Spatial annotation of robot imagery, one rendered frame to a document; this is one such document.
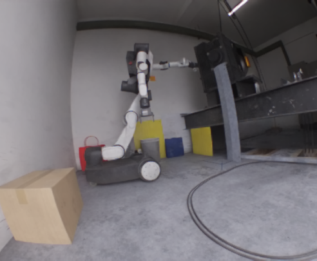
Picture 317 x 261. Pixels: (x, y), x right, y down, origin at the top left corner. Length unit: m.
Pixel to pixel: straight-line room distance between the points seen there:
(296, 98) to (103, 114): 2.36
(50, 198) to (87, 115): 1.82
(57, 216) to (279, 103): 1.65
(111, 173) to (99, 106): 1.31
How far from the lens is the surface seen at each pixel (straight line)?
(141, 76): 1.33
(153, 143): 1.97
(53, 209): 0.61
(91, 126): 2.24
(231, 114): 1.52
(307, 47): 4.94
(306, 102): 1.35
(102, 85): 2.38
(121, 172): 1.22
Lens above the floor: 0.41
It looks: 1 degrees up
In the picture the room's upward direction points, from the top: 7 degrees counter-clockwise
